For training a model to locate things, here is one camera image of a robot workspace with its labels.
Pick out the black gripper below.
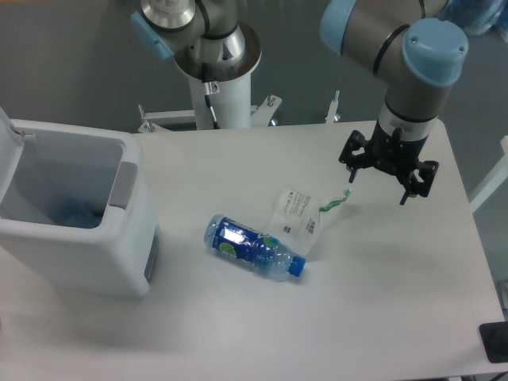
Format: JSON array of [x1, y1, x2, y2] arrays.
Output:
[[339, 121, 439, 206]]

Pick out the clear plastic wrapper bag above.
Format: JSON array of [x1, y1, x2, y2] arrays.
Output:
[[265, 189, 352, 256]]

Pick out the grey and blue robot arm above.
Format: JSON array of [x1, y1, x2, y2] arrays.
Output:
[[130, 1, 468, 198]]

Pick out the blue trash in can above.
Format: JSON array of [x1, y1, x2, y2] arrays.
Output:
[[48, 198, 102, 229]]

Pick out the white trash can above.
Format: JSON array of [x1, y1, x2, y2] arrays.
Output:
[[1, 114, 159, 297]]

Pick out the blue plastic bag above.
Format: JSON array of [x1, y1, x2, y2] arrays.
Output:
[[436, 0, 507, 37]]

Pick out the blue plastic bottle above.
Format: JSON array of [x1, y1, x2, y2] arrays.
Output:
[[203, 214, 306, 281]]

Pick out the black device at table edge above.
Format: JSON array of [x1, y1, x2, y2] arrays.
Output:
[[479, 321, 507, 364]]

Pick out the white frame at right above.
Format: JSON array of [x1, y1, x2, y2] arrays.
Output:
[[468, 136, 507, 214]]

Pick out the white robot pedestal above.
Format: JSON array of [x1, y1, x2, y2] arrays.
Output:
[[173, 21, 263, 131]]

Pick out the black cable on pedestal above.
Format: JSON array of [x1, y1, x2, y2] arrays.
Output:
[[200, 62, 221, 130]]

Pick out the white pedestal base frame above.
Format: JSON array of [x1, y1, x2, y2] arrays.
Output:
[[137, 90, 342, 134]]

